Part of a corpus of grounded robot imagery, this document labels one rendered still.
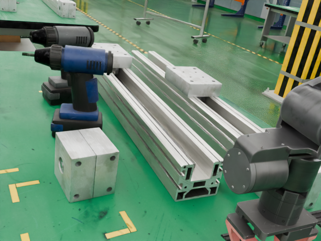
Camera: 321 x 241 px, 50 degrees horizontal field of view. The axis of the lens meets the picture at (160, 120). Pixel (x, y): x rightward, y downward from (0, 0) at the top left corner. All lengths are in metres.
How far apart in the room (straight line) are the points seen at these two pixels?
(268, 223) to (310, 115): 0.16
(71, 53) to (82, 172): 0.29
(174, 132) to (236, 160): 0.41
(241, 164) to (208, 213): 0.28
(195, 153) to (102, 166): 0.21
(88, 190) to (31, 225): 0.11
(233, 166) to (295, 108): 0.10
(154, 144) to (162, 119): 0.14
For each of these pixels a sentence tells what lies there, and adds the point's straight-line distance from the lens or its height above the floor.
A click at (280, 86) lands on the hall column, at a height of 0.14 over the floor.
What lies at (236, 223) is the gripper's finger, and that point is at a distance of 0.52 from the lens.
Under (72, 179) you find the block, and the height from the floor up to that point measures 0.83.
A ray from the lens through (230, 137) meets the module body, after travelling 0.83.
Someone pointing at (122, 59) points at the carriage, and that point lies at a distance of 1.14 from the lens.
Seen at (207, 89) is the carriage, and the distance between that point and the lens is 1.01.
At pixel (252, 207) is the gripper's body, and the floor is 0.90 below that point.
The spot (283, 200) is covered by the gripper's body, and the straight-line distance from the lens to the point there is 0.49.
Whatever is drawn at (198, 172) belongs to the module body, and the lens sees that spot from 0.72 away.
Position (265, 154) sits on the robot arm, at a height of 1.02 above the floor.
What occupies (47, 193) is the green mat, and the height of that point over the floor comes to 0.78.
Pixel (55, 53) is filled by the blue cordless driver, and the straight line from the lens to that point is 0.80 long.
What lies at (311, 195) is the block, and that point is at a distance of 0.78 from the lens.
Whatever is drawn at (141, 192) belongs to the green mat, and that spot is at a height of 0.78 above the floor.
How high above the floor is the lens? 1.20
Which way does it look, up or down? 25 degrees down
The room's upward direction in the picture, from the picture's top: 10 degrees clockwise
